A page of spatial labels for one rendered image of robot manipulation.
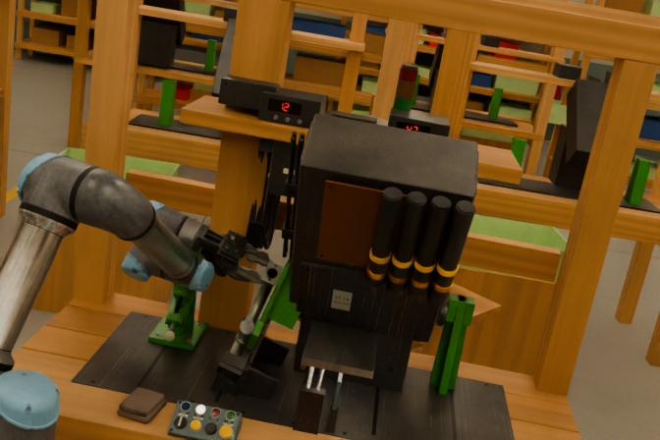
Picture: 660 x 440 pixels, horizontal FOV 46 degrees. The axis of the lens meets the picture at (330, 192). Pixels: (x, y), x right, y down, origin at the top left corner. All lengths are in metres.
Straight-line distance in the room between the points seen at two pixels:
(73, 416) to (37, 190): 0.57
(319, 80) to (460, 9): 6.74
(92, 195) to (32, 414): 0.40
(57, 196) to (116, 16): 0.79
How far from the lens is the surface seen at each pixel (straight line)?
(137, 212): 1.56
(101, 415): 1.91
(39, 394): 1.53
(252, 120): 2.05
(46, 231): 1.59
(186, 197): 2.36
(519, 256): 2.33
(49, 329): 2.31
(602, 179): 2.21
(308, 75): 8.78
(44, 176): 1.60
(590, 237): 2.25
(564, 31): 2.13
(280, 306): 1.91
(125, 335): 2.25
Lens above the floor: 1.95
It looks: 16 degrees down
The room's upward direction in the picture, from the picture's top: 10 degrees clockwise
